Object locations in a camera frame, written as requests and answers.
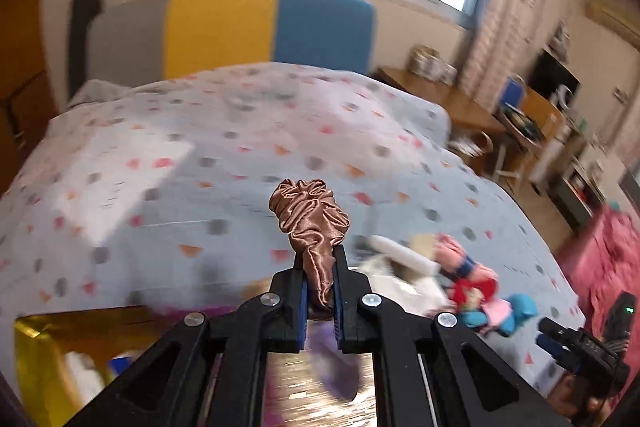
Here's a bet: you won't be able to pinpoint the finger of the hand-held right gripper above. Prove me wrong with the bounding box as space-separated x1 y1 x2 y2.
537 333 581 374
544 318 583 345

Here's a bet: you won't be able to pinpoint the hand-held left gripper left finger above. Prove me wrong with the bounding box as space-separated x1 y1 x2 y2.
65 254 308 427

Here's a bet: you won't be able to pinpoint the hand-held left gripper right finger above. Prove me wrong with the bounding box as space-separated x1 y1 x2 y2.
333 247 571 427

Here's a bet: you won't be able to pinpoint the blue plush mouse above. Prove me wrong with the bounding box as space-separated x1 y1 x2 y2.
459 294 537 339

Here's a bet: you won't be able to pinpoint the brown satin scrunchie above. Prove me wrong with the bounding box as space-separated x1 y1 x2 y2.
269 178 349 320

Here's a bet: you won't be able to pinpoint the white towel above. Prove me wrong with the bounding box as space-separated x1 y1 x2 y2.
369 234 440 279

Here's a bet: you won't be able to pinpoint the red plush doll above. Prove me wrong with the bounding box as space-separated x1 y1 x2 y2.
434 234 501 310

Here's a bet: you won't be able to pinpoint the gold metal tray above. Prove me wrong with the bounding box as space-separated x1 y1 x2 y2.
12 306 241 427

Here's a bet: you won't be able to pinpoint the pink blanket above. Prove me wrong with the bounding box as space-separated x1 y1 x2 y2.
556 206 640 358

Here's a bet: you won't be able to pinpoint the white shelf unit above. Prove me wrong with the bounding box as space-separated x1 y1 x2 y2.
546 127 627 230

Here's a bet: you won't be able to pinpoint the wooden desk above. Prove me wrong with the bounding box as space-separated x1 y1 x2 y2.
375 66 507 170

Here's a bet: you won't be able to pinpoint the blue chair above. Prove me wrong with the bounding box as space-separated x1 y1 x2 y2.
494 76 532 190

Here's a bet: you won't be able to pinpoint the black television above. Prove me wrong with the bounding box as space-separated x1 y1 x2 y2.
529 49 582 108

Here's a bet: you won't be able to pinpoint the container on desk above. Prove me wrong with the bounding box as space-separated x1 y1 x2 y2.
409 46 459 86

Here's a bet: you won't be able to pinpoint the grey yellow blue headboard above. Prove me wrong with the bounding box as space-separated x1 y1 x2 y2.
69 0 377 108

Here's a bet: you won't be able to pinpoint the wooden wardrobe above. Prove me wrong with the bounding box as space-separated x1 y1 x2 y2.
0 0 57 190

